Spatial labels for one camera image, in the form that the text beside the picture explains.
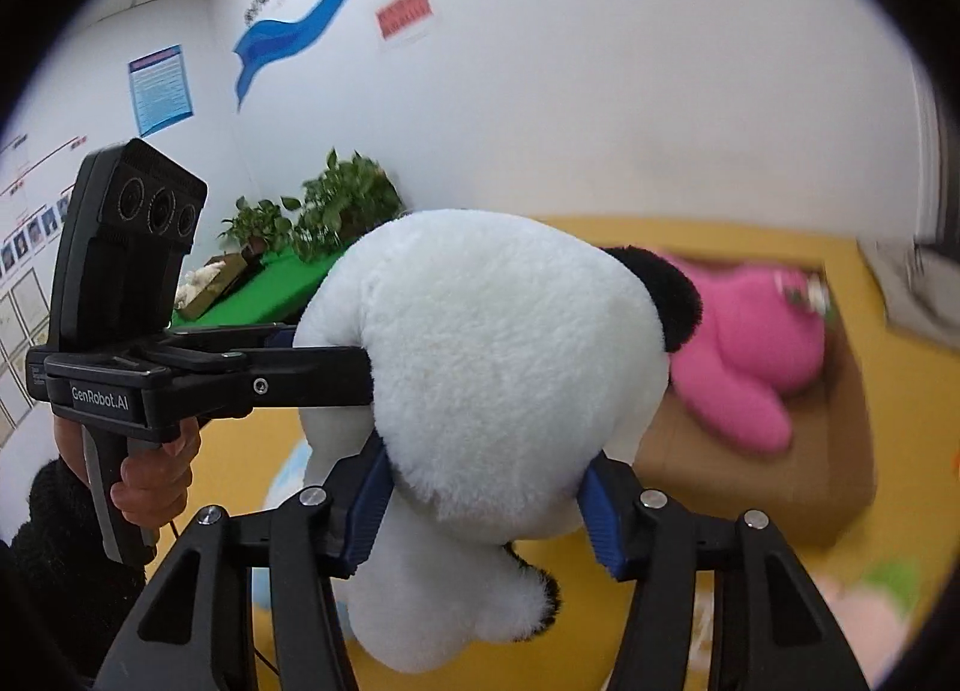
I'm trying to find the person's left hand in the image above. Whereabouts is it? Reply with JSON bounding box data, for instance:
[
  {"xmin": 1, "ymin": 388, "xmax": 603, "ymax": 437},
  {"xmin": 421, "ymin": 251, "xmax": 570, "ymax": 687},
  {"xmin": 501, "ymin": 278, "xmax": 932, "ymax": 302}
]
[{"xmin": 56, "ymin": 415, "xmax": 202, "ymax": 536}]

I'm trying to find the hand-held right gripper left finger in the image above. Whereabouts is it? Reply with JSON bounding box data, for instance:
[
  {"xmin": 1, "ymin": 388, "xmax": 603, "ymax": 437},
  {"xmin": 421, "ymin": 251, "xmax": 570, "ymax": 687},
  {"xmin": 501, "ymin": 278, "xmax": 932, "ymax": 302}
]
[{"xmin": 97, "ymin": 436, "xmax": 395, "ymax": 691}]

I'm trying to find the green table cloth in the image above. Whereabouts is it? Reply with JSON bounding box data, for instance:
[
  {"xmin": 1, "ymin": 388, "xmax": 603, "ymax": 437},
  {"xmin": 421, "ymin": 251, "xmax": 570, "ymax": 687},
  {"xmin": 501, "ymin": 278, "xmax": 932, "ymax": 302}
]
[{"xmin": 169, "ymin": 244, "xmax": 353, "ymax": 332}]

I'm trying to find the brown cardboard box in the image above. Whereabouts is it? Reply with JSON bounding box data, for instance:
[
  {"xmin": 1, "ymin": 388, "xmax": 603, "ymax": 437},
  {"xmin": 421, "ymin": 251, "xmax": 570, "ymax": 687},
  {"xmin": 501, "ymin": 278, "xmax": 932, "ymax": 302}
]
[{"xmin": 634, "ymin": 252, "xmax": 878, "ymax": 549}]

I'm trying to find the red wall notice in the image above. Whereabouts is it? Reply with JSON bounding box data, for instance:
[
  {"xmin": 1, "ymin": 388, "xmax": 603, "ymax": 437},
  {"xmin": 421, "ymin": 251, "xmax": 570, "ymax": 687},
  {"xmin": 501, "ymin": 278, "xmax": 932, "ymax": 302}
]
[{"xmin": 375, "ymin": 0, "xmax": 436, "ymax": 41}]

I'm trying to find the pink plush toy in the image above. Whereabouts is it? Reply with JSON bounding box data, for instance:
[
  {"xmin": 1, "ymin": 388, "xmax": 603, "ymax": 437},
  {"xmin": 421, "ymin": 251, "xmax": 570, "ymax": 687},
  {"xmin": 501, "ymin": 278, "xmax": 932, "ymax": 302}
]
[{"xmin": 660, "ymin": 252, "xmax": 830, "ymax": 456}]

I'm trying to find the large green potted plant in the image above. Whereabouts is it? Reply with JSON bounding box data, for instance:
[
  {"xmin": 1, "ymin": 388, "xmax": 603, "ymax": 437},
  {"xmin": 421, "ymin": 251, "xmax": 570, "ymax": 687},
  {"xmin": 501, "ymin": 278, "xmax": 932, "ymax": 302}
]
[{"xmin": 292, "ymin": 149, "xmax": 406, "ymax": 264}]

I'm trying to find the small box with white item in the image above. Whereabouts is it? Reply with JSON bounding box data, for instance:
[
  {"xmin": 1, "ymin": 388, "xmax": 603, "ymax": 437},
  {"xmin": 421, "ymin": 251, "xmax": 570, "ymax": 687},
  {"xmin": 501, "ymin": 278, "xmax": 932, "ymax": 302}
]
[{"xmin": 176, "ymin": 262, "xmax": 232, "ymax": 318}]

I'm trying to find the small green potted plant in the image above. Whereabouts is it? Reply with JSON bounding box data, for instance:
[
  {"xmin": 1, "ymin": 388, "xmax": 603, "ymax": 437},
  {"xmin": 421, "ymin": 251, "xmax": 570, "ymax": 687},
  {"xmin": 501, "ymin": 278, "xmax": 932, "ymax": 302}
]
[{"xmin": 217, "ymin": 196, "xmax": 295, "ymax": 257}]

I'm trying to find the grey printed cloth bag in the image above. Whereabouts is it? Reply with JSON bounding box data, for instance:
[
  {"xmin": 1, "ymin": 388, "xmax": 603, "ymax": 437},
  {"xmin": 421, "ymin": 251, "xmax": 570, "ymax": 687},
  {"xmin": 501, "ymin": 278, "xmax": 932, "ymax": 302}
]
[{"xmin": 859, "ymin": 237, "xmax": 946, "ymax": 343}]

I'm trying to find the person's left forearm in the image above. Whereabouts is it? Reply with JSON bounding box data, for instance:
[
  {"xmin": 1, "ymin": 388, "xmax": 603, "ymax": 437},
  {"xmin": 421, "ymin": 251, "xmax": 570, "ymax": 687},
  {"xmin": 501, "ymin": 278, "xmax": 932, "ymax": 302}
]
[{"xmin": 0, "ymin": 458, "xmax": 147, "ymax": 677}]

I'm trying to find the blue wave wall decal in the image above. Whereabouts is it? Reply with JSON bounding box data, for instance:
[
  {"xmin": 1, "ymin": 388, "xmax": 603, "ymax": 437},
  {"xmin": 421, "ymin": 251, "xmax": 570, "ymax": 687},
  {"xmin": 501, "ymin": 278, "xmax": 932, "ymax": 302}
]
[{"xmin": 232, "ymin": 0, "xmax": 541, "ymax": 108}]

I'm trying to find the blue wall poster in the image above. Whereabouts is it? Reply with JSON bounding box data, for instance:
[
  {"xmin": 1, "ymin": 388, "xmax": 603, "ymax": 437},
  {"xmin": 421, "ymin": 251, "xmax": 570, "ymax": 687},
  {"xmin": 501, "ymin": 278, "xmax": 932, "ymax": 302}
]
[{"xmin": 127, "ymin": 44, "xmax": 194, "ymax": 137}]

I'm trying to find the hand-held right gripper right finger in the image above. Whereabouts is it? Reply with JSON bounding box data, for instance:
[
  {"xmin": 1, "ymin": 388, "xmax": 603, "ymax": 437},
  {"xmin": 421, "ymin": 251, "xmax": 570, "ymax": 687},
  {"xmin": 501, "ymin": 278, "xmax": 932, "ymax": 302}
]
[{"xmin": 577, "ymin": 457, "xmax": 878, "ymax": 691}]

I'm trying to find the group of framed certificates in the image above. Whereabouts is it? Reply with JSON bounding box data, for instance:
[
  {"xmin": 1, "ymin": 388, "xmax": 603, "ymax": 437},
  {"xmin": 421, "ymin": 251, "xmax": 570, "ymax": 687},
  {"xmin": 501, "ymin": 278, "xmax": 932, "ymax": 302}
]
[{"xmin": 0, "ymin": 269, "xmax": 55, "ymax": 446}]

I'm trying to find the wall organisation chart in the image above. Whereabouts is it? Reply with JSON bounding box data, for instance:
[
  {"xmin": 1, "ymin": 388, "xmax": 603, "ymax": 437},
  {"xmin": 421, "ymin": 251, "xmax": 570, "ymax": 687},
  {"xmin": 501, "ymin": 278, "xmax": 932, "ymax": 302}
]
[{"xmin": 0, "ymin": 130, "xmax": 87, "ymax": 279}]

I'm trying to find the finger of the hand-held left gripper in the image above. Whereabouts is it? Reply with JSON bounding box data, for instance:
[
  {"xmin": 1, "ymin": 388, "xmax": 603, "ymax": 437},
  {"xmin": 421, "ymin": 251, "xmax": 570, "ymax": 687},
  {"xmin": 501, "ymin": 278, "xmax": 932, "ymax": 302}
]
[
  {"xmin": 146, "ymin": 346, "xmax": 374, "ymax": 413},
  {"xmin": 161, "ymin": 323, "xmax": 301, "ymax": 354}
]

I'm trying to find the white panda plush toy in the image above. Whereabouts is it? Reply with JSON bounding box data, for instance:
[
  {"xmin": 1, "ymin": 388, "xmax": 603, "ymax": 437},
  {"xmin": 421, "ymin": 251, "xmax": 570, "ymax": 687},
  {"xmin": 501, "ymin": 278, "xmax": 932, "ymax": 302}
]
[{"xmin": 292, "ymin": 208, "xmax": 704, "ymax": 669}]

